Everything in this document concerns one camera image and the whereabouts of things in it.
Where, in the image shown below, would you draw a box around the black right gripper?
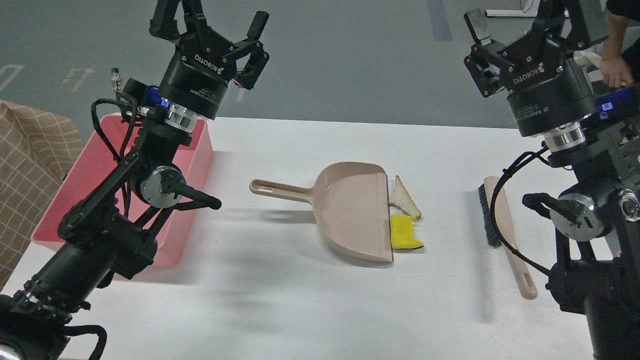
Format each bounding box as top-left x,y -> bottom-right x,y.
463,0 -> 609,137

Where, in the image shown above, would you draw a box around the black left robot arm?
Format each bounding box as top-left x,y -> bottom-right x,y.
1,0 -> 270,360

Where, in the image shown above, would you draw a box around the pink plastic bin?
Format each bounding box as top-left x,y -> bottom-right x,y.
30,119 -> 214,268

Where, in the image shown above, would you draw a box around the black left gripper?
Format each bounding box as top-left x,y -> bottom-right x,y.
149,0 -> 270,120

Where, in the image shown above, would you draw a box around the white frame chair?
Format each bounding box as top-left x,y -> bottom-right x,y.
573,48 -> 604,83

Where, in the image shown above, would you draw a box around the beige hand brush black bristles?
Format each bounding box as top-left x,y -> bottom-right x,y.
478,176 -> 538,300

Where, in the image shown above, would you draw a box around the seated person's forearm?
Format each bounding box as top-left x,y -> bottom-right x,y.
601,10 -> 630,62

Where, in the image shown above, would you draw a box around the triangular toast slice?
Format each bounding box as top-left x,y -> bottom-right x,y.
388,175 -> 423,221

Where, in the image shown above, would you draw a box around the yellow green sponge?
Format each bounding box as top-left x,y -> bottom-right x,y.
390,214 -> 425,250

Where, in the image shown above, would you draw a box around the seated person's hand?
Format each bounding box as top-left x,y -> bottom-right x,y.
599,55 -> 635,89

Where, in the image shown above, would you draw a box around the beige checkered cloth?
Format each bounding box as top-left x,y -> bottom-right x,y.
0,100 -> 83,286

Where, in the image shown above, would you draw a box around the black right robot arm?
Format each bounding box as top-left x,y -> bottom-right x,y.
464,0 -> 640,360

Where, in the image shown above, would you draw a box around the beige plastic dustpan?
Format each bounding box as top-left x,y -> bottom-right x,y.
249,161 -> 394,264

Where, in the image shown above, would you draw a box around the white table base bar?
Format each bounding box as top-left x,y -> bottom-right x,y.
484,9 -> 538,18

